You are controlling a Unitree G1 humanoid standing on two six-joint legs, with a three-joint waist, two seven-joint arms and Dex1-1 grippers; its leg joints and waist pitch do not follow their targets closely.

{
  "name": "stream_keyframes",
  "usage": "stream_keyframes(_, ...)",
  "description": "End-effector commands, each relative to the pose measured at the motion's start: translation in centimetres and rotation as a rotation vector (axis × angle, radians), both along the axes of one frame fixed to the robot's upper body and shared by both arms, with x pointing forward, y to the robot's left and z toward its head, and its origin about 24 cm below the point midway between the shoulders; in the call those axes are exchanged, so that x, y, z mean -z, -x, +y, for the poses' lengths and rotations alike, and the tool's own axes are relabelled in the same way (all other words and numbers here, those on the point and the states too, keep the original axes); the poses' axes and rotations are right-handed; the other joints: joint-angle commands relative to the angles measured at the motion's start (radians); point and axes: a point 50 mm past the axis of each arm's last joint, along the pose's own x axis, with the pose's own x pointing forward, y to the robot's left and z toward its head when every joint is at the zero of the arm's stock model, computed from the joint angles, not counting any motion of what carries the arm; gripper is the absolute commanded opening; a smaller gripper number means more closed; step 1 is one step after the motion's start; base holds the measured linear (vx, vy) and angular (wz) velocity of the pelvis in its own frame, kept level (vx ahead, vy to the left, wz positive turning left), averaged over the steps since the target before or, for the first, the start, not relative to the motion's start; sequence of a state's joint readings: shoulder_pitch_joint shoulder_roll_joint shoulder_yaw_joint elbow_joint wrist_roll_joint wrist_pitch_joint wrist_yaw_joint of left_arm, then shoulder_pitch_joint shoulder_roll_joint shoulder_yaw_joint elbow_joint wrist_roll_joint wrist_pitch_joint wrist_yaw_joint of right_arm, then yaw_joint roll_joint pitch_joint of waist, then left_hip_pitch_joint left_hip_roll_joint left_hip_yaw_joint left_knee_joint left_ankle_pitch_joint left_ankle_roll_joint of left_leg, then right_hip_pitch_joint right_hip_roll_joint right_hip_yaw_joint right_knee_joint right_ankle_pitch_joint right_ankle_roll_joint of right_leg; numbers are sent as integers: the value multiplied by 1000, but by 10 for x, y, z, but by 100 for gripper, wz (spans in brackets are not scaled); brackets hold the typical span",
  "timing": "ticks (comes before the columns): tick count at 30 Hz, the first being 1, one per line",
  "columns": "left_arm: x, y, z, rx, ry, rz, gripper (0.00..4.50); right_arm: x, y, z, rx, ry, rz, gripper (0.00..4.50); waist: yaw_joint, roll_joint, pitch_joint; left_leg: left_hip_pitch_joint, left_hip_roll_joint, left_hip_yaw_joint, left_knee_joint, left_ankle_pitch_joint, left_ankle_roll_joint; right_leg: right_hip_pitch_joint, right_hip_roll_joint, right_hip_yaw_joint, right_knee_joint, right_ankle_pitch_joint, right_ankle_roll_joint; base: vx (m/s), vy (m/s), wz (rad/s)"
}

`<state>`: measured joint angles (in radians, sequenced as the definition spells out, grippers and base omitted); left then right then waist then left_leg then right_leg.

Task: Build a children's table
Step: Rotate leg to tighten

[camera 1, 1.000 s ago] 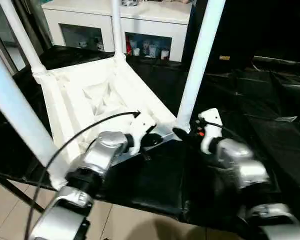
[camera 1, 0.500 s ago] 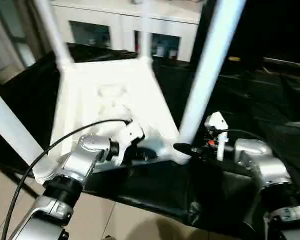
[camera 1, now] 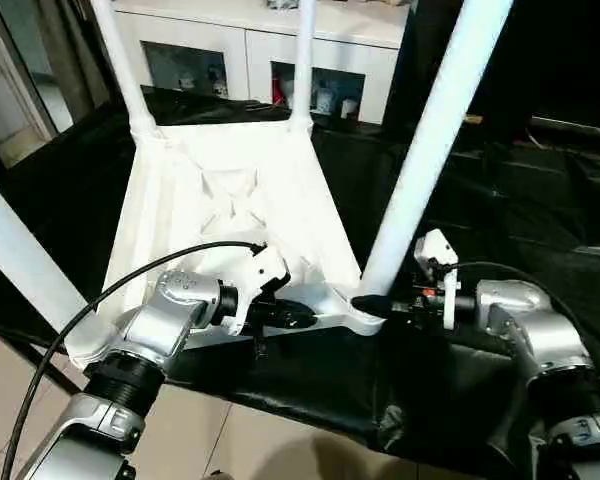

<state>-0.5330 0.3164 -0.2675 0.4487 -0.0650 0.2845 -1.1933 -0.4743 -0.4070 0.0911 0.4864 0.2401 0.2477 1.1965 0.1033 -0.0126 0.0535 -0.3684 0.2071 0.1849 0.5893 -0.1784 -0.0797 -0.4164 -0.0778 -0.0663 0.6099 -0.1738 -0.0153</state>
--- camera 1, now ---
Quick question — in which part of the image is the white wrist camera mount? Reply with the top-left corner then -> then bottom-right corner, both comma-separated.
223,243 -> 291,337
413,228 -> 461,331

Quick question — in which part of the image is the black cabinet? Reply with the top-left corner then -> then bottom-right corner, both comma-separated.
404,0 -> 600,126

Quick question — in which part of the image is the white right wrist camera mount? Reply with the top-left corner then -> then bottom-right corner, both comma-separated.
413,228 -> 461,331

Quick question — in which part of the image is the grey curtain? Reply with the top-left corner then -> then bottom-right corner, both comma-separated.
0,0 -> 112,166

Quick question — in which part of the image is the black work mat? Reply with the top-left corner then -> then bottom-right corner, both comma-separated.
0,87 -> 600,480

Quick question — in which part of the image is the white plastic table leg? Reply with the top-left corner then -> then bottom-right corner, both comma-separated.
0,169 -> 90,334
89,0 -> 162,142
288,0 -> 315,132
357,0 -> 515,302

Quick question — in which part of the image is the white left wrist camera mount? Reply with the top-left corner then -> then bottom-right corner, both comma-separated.
223,243 -> 291,337

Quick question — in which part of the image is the black metal stand bar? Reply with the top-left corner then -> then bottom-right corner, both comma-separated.
27,344 -> 84,397

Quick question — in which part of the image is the white plastic table top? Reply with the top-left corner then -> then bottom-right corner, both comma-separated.
63,122 -> 384,367

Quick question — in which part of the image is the white glass-door cabinet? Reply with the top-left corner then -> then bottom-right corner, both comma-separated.
110,0 -> 411,126

